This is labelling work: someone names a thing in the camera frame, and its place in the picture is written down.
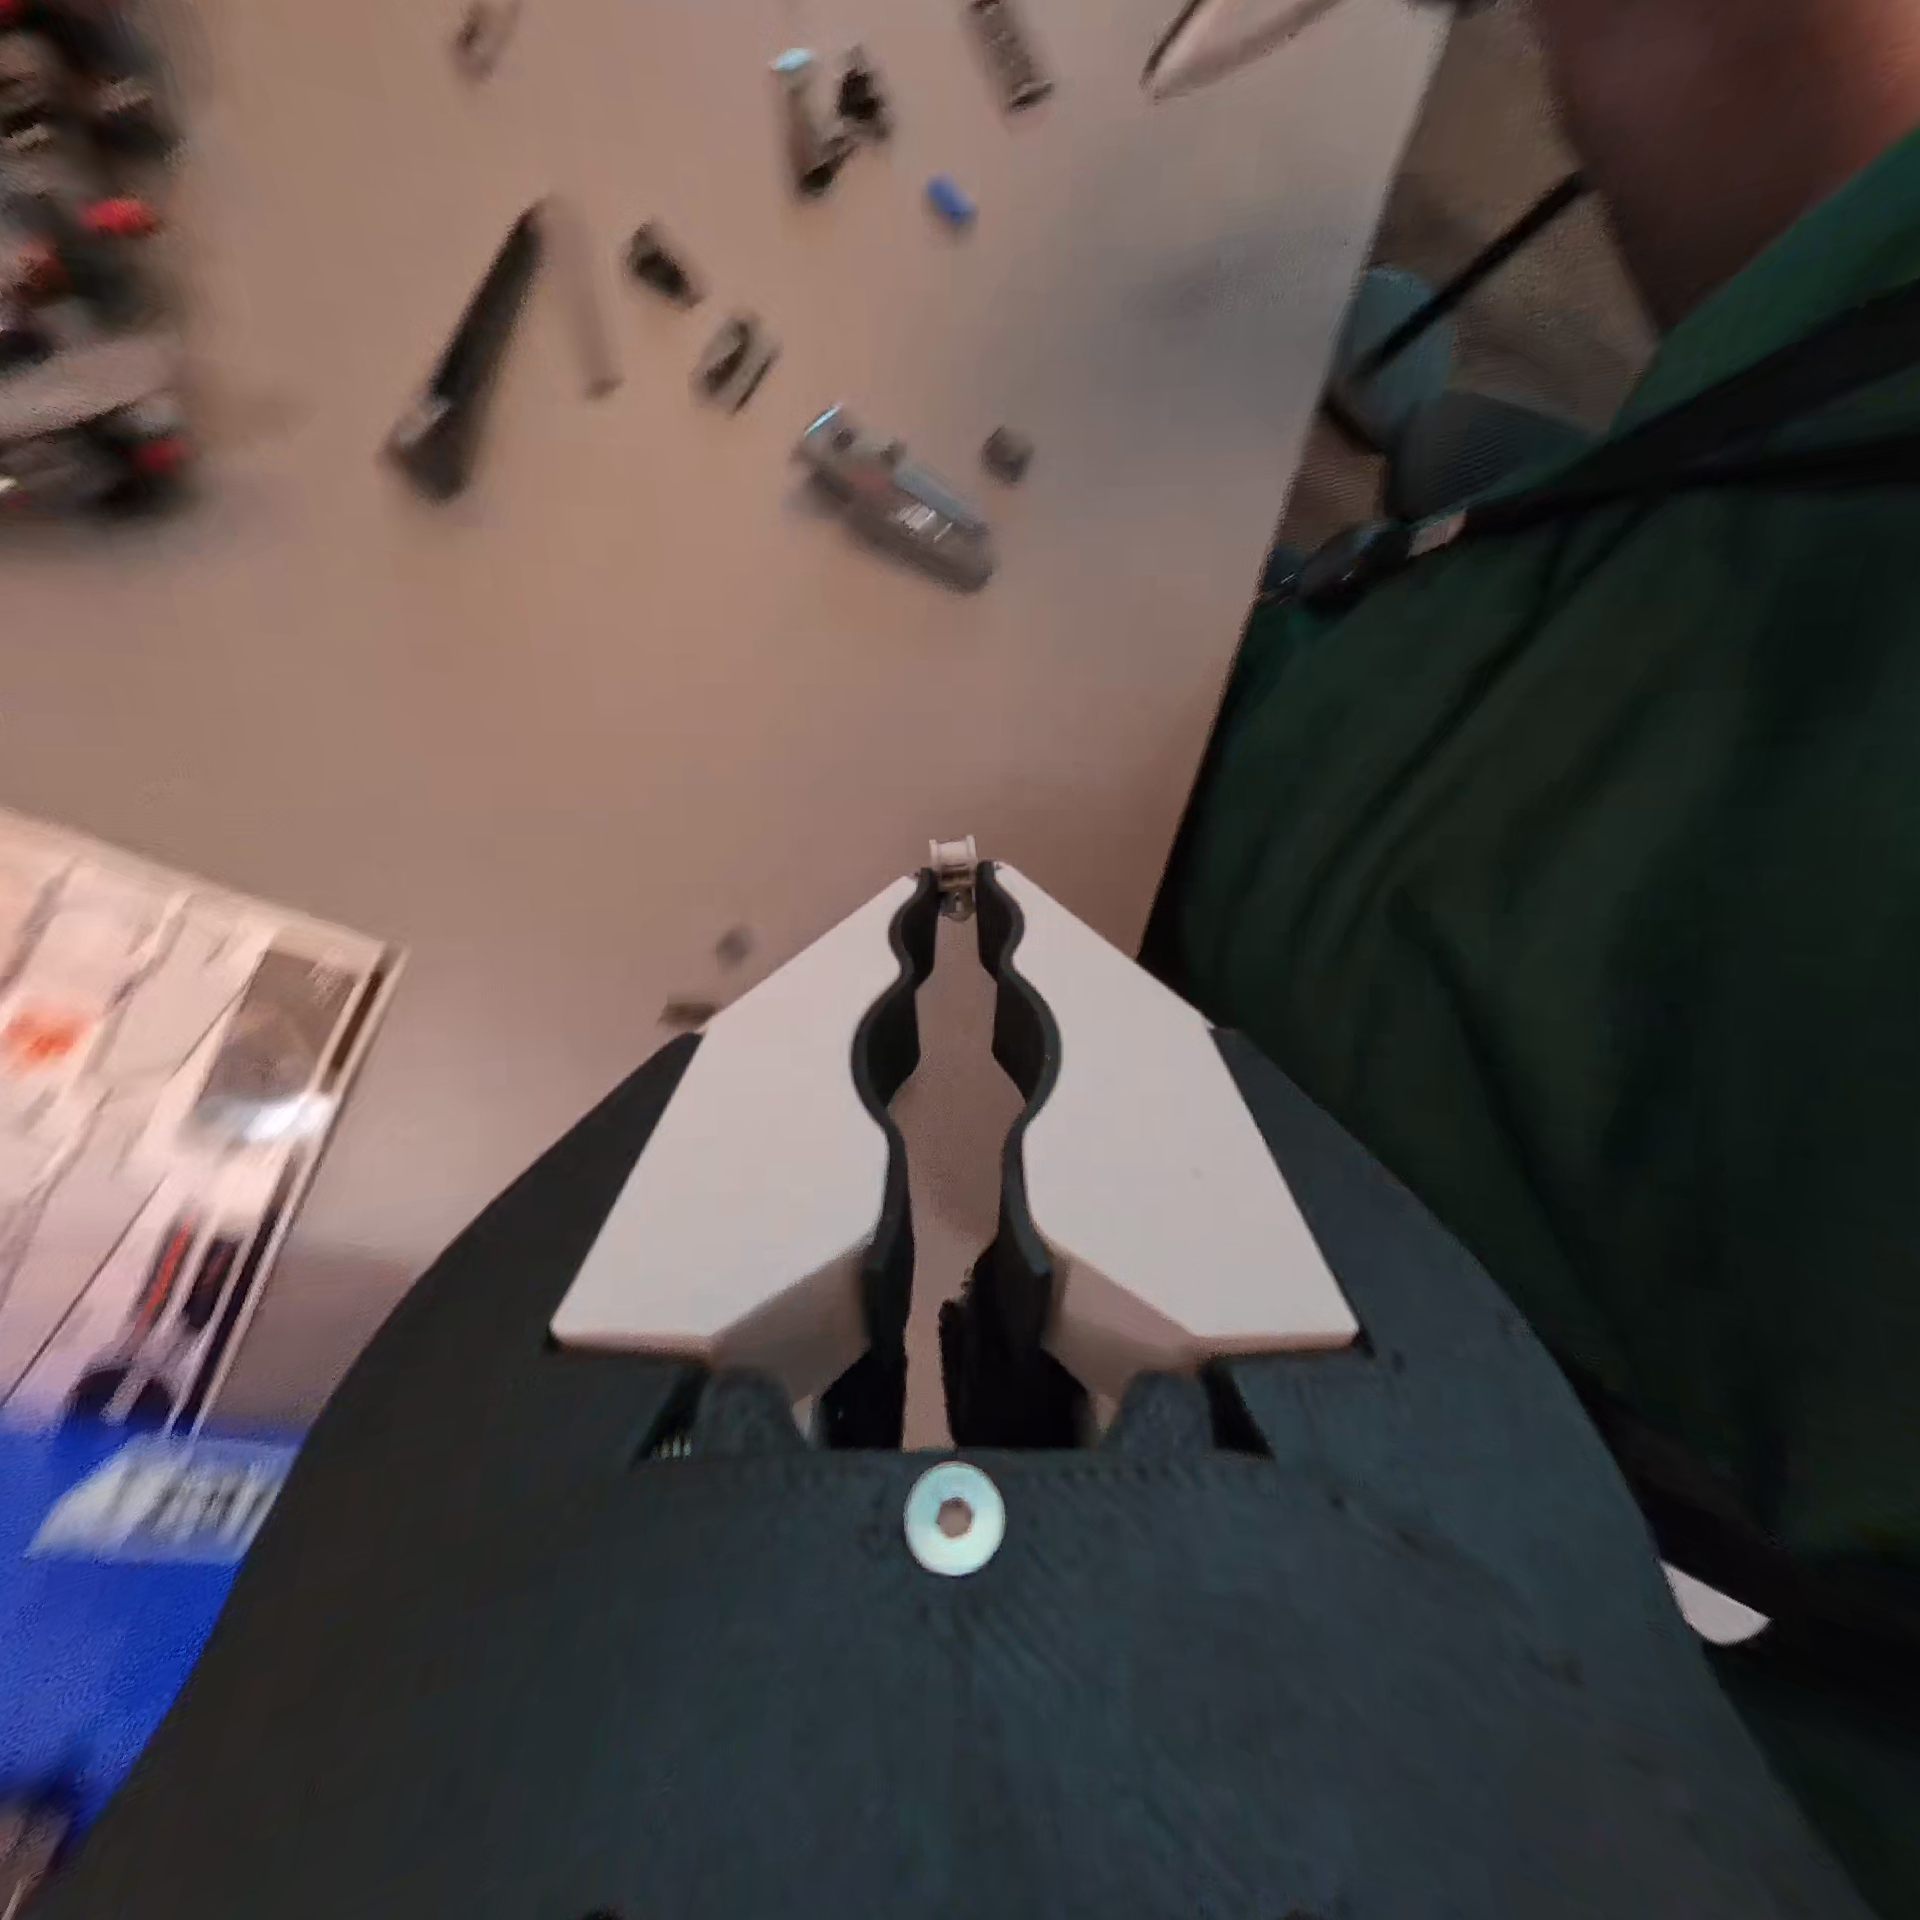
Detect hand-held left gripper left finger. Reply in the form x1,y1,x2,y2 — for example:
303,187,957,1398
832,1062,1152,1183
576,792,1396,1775
546,871,939,1448

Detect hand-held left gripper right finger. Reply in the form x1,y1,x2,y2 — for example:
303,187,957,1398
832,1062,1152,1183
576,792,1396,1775
977,864,1363,1442

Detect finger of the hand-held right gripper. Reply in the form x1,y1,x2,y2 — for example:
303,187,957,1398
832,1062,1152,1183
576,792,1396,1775
1141,0,1337,98

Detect grey lego panel assembly red pins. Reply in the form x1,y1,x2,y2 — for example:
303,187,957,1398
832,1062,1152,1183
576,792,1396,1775
792,404,999,594

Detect blue plastic bin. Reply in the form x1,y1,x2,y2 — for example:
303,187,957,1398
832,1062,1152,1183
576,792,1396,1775
0,1424,308,1847

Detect long grey lego beam panel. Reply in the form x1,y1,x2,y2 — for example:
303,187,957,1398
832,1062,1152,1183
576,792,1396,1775
381,200,549,506

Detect grey black lego car model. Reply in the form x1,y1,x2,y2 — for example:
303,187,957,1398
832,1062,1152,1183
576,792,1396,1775
0,0,196,518

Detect person's right forearm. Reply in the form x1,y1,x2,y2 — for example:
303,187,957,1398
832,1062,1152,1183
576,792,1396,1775
1529,0,1920,332

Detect dark grey studded lego plate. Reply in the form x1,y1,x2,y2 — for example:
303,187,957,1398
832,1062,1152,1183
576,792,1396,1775
967,0,1057,110

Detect dark grey curved lego panel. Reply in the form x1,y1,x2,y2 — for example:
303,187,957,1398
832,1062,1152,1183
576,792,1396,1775
773,48,858,196

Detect white lego sticker sheet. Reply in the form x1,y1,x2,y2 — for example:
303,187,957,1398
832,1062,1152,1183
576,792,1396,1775
0,810,407,1442

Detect grey lego panel with connector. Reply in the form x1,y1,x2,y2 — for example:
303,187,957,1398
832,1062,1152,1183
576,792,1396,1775
693,310,780,410

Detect long grey lego wedge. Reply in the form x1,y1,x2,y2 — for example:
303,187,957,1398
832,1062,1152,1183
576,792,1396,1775
562,223,619,400

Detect person's green shirt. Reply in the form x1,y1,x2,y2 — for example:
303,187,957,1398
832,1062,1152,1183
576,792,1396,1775
1141,128,1920,1920

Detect black strap with metal clip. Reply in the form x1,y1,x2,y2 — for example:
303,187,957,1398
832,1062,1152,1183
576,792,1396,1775
1260,286,1920,607

